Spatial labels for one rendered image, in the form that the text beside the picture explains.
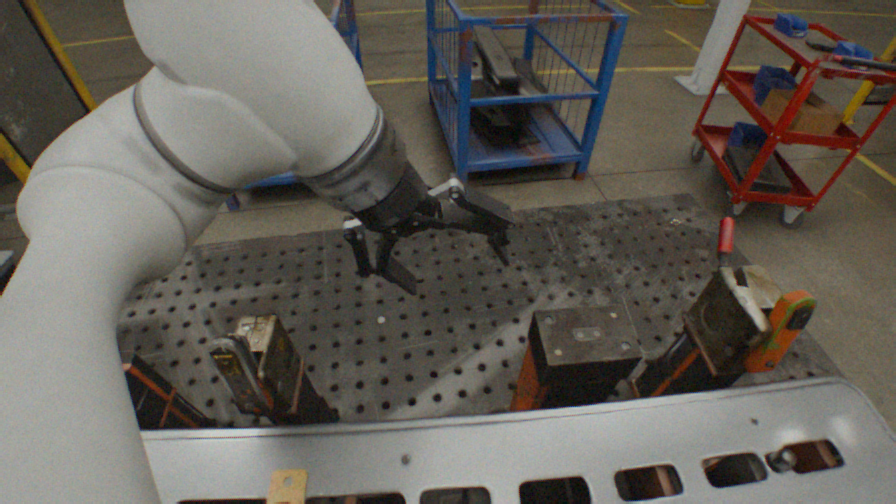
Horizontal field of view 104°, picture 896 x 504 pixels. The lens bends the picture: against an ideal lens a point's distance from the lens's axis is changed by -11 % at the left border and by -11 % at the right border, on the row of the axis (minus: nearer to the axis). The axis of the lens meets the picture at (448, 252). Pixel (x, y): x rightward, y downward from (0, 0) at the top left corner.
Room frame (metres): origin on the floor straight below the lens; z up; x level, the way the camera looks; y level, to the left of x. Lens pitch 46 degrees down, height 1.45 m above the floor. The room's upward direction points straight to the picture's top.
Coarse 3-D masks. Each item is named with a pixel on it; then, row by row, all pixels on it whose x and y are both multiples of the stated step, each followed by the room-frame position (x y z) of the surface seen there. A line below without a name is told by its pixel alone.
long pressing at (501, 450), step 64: (768, 384) 0.20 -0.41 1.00; (832, 384) 0.19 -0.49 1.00; (192, 448) 0.13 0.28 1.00; (256, 448) 0.13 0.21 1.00; (320, 448) 0.13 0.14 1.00; (384, 448) 0.13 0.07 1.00; (448, 448) 0.14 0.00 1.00; (512, 448) 0.13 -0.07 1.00; (576, 448) 0.13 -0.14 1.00; (640, 448) 0.13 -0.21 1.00; (704, 448) 0.13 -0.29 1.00; (768, 448) 0.12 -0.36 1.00
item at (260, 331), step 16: (240, 320) 0.27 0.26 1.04; (256, 320) 0.27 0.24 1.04; (272, 320) 0.27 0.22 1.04; (256, 336) 0.25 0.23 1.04; (272, 336) 0.25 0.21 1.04; (288, 336) 0.28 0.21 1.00; (256, 352) 0.23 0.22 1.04; (272, 352) 0.23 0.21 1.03; (288, 352) 0.26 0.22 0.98; (272, 368) 0.22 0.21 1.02; (288, 368) 0.25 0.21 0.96; (272, 384) 0.20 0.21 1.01; (288, 384) 0.22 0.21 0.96; (304, 384) 0.26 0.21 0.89; (288, 400) 0.21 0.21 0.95; (304, 400) 0.24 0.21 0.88; (320, 400) 0.27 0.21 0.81; (256, 416) 0.19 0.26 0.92; (272, 416) 0.20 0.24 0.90; (288, 416) 0.20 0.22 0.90; (304, 416) 0.22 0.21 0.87; (320, 416) 0.24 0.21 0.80; (336, 416) 0.28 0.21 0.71
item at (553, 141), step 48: (432, 0) 2.79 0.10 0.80; (432, 48) 2.97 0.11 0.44; (480, 48) 2.72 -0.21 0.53; (528, 48) 3.10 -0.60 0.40; (432, 96) 2.78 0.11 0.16; (480, 96) 2.50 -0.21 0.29; (528, 96) 1.92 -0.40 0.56; (576, 96) 1.96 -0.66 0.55; (480, 144) 2.11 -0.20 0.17; (528, 144) 2.11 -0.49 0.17; (576, 144) 2.11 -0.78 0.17
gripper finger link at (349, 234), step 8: (352, 216) 0.32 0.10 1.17; (344, 232) 0.30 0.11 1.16; (352, 232) 0.30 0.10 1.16; (352, 240) 0.30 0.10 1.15; (360, 240) 0.31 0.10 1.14; (352, 248) 0.31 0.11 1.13; (360, 248) 0.31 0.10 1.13; (360, 256) 0.31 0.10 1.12; (368, 256) 0.34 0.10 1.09; (360, 264) 0.31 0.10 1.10; (360, 272) 0.32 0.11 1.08; (368, 272) 0.32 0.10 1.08
